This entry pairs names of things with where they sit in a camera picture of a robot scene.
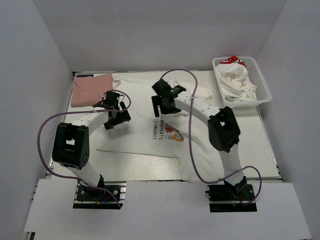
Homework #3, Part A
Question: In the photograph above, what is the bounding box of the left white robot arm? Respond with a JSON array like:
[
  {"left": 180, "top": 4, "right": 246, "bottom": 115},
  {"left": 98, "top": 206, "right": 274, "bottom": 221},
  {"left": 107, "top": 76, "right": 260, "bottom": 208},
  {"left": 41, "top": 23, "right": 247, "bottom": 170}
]
[{"left": 52, "top": 97, "right": 131, "bottom": 200}]

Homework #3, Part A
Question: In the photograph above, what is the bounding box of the folded pink t shirt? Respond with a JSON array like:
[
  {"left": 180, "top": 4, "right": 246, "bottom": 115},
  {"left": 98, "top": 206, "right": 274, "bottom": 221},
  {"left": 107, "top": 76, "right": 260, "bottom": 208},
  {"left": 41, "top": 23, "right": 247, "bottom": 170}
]
[{"left": 70, "top": 73, "right": 113, "bottom": 107}]

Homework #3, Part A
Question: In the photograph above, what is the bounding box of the white red print t shirt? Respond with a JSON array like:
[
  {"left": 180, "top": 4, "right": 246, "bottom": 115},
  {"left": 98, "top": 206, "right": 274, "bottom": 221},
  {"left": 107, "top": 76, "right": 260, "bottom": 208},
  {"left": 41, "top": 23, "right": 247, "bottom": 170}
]
[{"left": 216, "top": 56, "right": 257, "bottom": 102}]

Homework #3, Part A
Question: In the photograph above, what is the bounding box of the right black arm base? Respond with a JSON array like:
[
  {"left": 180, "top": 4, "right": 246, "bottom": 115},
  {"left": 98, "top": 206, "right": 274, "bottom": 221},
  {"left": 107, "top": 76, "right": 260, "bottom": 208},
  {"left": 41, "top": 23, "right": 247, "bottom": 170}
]
[{"left": 205, "top": 184, "right": 257, "bottom": 213}]

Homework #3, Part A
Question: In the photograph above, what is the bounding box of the white plastic basket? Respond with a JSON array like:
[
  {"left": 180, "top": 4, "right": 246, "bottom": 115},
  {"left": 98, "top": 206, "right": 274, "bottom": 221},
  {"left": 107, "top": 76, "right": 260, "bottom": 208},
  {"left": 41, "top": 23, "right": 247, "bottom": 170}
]
[{"left": 212, "top": 56, "right": 272, "bottom": 108}]

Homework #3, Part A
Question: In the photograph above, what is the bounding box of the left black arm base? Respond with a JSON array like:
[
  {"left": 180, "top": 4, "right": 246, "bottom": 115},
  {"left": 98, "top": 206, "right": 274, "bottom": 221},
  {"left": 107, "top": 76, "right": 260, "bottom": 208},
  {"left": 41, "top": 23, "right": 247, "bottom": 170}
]
[{"left": 73, "top": 182, "right": 127, "bottom": 210}]

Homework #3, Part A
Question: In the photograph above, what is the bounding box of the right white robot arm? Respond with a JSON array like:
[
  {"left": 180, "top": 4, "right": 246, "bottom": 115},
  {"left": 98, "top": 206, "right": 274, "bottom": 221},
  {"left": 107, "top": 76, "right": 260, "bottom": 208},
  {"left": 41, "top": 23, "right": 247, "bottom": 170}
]
[{"left": 151, "top": 79, "right": 247, "bottom": 200}]

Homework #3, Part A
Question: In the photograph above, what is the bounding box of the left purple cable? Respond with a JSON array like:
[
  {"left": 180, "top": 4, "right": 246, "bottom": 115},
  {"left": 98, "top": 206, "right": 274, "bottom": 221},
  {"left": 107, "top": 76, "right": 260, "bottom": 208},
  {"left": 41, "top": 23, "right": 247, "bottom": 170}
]
[{"left": 36, "top": 89, "right": 132, "bottom": 210}]

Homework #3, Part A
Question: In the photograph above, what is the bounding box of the white cartoon print t shirt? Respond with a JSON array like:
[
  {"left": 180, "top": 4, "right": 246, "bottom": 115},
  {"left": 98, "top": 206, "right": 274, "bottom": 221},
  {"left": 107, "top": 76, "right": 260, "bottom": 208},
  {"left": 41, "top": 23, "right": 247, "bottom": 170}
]
[{"left": 96, "top": 77, "right": 224, "bottom": 182}]

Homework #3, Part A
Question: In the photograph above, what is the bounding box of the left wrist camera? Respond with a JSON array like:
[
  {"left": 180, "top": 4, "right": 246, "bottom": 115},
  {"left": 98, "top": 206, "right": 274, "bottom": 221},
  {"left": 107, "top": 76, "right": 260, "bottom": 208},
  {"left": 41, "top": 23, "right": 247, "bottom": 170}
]
[{"left": 101, "top": 91, "right": 123, "bottom": 106}]

